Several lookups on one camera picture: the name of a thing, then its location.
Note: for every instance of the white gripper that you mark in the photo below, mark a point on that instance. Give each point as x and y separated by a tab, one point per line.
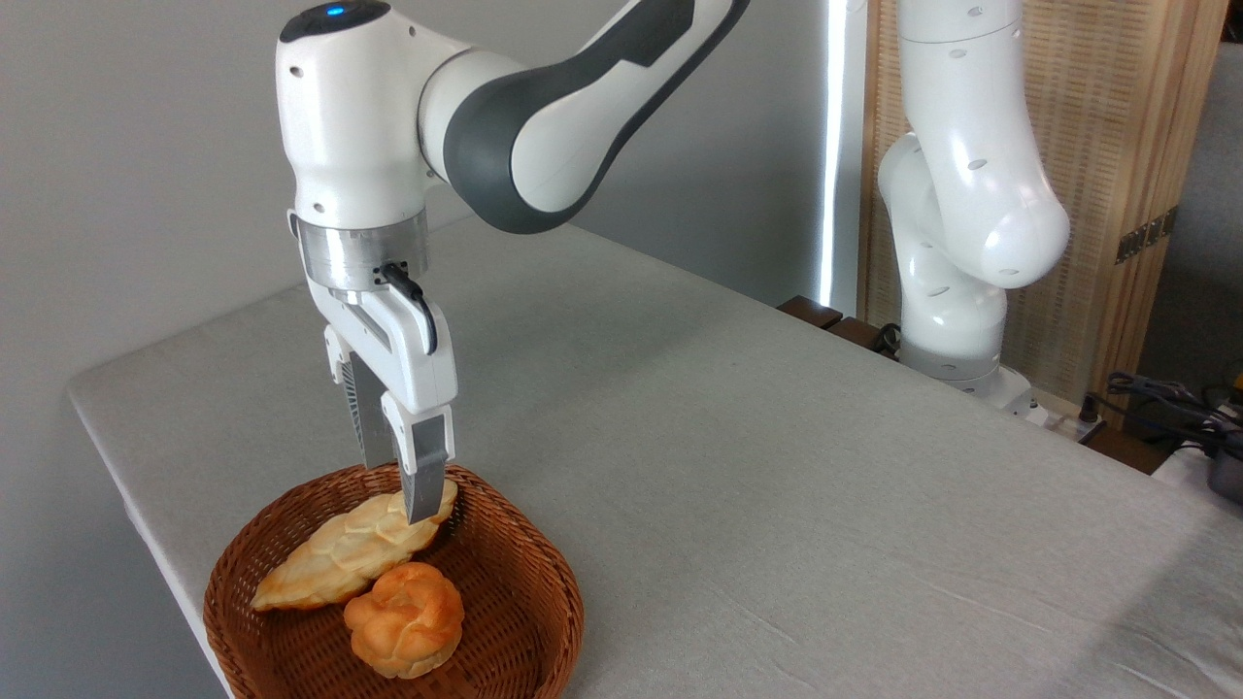
418	374

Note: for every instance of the wooden woven folding screen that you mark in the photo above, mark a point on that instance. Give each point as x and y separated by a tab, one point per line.
1117	116

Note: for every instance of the brown wicker basket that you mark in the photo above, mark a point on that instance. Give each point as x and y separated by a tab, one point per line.
524	602

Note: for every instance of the long braided bread loaf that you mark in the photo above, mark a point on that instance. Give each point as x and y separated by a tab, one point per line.
330	563

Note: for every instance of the round knotted bread roll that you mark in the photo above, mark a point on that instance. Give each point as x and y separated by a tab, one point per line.
408	621

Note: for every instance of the dark metal screen hinge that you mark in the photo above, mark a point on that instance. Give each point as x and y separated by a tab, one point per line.
1146	236

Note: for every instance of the grey fabric table cover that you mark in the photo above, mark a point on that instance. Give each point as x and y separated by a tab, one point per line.
738	485

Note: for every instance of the dark brown wooden block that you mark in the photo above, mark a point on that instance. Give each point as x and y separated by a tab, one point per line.
855	333
808	312

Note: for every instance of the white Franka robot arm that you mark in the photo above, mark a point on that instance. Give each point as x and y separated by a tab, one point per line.
971	194

